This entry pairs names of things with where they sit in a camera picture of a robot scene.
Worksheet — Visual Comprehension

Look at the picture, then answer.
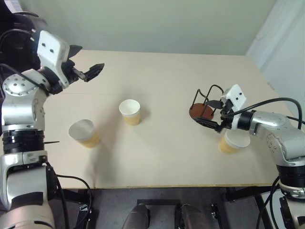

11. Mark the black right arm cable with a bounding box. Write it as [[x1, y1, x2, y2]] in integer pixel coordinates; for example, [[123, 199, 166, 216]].
[[220, 97, 305, 131]]

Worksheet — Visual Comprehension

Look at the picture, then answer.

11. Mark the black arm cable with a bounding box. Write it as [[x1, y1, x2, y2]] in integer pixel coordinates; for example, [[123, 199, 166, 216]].
[[220, 97, 305, 131], [0, 28, 50, 96]]

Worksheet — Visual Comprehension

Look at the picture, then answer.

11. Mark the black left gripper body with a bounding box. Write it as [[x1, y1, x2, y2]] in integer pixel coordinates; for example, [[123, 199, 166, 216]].
[[61, 59, 87, 85]]

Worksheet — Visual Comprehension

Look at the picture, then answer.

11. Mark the black wire cup holder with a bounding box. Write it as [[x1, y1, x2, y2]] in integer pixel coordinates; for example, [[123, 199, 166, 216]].
[[189, 84, 225, 121]]

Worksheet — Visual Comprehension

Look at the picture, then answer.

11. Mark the pale frosted partition panel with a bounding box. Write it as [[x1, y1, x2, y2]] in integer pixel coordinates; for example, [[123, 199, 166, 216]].
[[245, 0, 305, 91]]

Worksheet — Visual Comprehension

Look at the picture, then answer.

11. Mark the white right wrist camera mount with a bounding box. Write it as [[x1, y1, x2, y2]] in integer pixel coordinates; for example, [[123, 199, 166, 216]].
[[220, 83, 247, 131]]

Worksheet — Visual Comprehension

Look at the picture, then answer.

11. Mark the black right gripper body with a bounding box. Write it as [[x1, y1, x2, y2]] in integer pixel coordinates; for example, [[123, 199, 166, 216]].
[[214, 99, 235, 133]]

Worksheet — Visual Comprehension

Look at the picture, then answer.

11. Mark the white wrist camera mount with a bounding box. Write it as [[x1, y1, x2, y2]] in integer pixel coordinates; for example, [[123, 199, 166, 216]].
[[220, 83, 247, 131], [37, 30, 70, 88]]

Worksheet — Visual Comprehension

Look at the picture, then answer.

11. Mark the thin black torso cable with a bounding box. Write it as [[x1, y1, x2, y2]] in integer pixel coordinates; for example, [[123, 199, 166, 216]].
[[270, 175, 282, 229], [46, 162, 93, 229]]

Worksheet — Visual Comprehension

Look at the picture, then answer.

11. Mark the dark rounded shape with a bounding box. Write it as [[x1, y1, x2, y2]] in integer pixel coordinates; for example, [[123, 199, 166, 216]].
[[121, 204, 151, 229], [179, 203, 211, 229]]

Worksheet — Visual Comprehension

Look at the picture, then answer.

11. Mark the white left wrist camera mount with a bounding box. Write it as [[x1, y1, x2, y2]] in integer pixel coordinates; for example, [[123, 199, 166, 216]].
[[37, 30, 70, 88]]

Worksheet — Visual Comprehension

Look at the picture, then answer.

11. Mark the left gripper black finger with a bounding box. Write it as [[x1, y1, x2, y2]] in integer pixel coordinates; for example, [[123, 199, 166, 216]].
[[83, 62, 105, 83], [66, 44, 83, 60]]

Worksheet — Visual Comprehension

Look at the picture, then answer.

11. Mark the black metal table frame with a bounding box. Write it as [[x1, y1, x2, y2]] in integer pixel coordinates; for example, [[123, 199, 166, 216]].
[[54, 185, 274, 229]]

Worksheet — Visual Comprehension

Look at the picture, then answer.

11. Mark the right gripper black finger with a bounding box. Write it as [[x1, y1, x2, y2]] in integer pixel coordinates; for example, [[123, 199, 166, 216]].
[[206, 100, 223, 110], [194, 116, 219, 132]]

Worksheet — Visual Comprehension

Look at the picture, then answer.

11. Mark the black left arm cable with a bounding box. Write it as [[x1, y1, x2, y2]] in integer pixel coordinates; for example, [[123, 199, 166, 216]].
[[0, 28, 50, 96]]

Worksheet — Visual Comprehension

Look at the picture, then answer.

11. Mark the tan ribbed paper cup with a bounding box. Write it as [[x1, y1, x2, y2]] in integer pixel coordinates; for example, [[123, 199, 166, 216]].
[[68, 119, 102, 149], [218, 131, 251, 155], [118, 99, 142, 127]]

